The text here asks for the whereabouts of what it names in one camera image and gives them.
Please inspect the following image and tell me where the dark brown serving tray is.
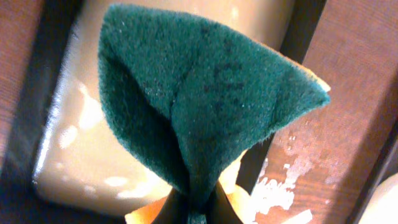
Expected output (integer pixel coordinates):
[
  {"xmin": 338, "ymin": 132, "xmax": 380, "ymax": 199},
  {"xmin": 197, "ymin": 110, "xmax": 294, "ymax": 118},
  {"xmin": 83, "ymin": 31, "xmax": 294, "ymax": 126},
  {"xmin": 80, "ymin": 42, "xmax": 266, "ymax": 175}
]
[{"xmin": 345, "ymin": 119, "xmax": 397, "ymax": 224}]

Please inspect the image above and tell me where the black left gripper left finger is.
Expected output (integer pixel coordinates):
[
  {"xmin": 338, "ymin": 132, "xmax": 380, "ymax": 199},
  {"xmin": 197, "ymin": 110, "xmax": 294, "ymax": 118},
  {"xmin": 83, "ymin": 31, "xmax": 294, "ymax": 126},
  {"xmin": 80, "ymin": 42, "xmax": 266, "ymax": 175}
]
[{"xmin": 152, "ymin": 189, "xmax": 188, "ymax": 224}]

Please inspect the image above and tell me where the black soapy water tray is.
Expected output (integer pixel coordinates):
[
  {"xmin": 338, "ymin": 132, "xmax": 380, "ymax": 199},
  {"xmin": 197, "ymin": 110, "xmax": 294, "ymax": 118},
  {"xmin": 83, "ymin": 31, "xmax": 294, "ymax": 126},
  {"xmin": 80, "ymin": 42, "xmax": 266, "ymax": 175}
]
[{"xmin": 0, "ymin": 0, "xmax": 327, "ymax": 224}]

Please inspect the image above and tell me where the cream plastic plate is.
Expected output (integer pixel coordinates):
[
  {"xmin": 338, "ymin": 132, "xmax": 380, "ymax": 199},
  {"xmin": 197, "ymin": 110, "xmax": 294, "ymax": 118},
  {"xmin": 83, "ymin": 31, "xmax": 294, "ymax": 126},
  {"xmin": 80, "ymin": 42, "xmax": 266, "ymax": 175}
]
[{"xmin": 359, "ymin": 174, "xmax": 398, "ymax": 224}]

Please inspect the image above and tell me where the green and yellow sponge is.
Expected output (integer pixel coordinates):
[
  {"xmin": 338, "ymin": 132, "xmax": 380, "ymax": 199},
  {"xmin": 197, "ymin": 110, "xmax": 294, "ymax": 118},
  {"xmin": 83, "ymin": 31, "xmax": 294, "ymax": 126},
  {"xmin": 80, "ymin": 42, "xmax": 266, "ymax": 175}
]
[{"xmin": 98, "ymin": 4, "xmax": 330, "ymax": 223}]

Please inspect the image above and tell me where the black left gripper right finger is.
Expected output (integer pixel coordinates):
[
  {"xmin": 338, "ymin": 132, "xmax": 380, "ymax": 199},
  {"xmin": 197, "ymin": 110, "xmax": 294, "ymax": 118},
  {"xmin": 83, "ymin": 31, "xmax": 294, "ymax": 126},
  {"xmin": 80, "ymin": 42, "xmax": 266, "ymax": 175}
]
[{"xmin": 205, "ymin": 182, "xmax": 243, "ymax": 224}]

